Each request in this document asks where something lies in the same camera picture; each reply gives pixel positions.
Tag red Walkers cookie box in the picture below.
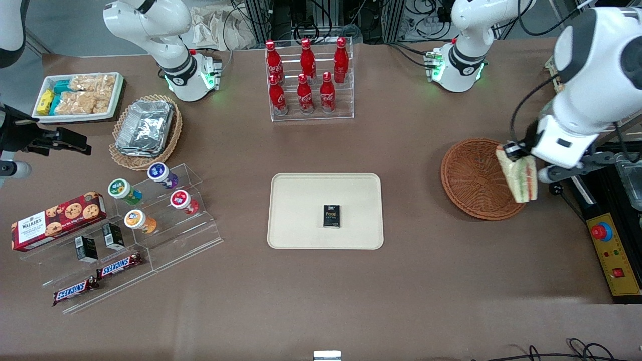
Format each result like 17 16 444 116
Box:
11 191 107 253

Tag small black carton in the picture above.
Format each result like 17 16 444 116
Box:
75 235 99 264
102 222 125 251

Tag orange lid cup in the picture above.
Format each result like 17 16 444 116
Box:
124 209 157 235

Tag white cloth bag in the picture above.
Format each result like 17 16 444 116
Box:
187 4 257 51

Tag stack of foil containers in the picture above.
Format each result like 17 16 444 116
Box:
116 100 175 157

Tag purple lid cup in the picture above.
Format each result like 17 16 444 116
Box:
147 162 179 190

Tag rice cracker pack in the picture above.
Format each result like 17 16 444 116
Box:
55 92 112 115
70 74 117 94

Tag red cola bottle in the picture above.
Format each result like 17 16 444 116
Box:
333 37 350 84
300 38 317 81
296 74 315 115
319 72 336 114
265 40 284 83
268 74 288 116

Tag black cable with plug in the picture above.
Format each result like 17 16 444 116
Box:
549 182 588 222

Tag clear acrylic stepped stand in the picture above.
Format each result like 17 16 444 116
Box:
20 163 224 316

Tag red emergency stop button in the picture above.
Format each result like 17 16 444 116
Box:
591 222 614 243

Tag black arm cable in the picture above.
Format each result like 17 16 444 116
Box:
510 74 561 147

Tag red lid cup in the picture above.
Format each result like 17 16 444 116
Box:
170 189 200 216

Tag aluminium frame rack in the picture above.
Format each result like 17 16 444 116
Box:
243 0 404 45

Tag black yellow control box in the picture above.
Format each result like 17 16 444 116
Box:
564 143 642 305

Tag clear acrylic bottle rack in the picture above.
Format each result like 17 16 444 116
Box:
265 37 355 122

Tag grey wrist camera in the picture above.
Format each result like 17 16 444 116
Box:
538 152 618 184
0 159 32 189

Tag light wicker basket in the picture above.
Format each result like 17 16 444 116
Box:
109 94 183 171

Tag black floor cables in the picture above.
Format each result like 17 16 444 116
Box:
470 338 630 361

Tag triangle sandwich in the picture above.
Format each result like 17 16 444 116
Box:
496 143 539 204

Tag green lid cup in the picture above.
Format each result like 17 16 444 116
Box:
107 178 143 206

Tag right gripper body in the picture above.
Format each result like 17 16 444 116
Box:
0 104 31 156

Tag beige plastic tray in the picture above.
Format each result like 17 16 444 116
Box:
267 173 384 250

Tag white wire rack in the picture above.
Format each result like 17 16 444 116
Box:
545 53 642 147

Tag white rectangular snack tray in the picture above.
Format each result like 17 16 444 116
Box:
32 72 124 124

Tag Snickers bar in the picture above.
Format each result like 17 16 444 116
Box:
96 252 144 280
52 276 100 307

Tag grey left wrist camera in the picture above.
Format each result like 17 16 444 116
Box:
538 152 618 184

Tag clear plastic container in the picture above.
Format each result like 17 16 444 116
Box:
616 154 642 212

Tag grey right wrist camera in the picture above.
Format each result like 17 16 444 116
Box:
0 159 32 189

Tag brown wicker basket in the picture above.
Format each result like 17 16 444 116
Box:
441 138 527 221

